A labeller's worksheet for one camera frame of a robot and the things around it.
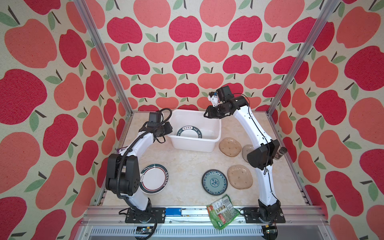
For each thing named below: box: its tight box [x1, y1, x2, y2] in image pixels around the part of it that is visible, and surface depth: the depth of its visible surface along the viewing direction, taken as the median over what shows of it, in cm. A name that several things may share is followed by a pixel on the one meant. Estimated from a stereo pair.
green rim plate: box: [176, 125, 203, 139], surface depth 109 cm
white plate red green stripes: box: [139, 163, 170, 195], surface depth 88 cm
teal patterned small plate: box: [201, 169, 228, 196], surface depth 87 cm
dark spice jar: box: [274, 146, 288, 160], surface depth 90 cm
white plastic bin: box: [168, 109, 222, 153], surface depth 101 cm
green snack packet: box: [206, 194, 241, 230], surface depth 75 cm
